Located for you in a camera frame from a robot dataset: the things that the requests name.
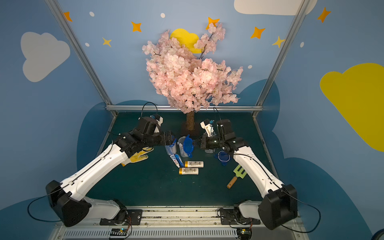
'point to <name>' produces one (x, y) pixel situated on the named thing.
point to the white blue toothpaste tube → (174, 160)
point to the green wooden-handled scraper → (239, 172)
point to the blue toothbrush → (179, 160)
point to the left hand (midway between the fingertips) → (170, 134)
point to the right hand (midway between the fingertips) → (196, 142)
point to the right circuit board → (244, 233)
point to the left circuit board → (119, 232)
